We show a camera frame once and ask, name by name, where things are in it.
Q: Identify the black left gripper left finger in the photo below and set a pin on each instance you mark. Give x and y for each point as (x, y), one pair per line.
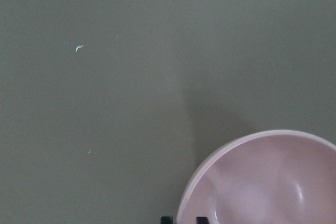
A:
(166, 220)

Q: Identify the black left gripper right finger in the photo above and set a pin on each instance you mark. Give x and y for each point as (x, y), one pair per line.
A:
(202, 220)

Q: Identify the small pink bowl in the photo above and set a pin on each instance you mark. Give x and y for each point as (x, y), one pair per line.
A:
(278, 176)

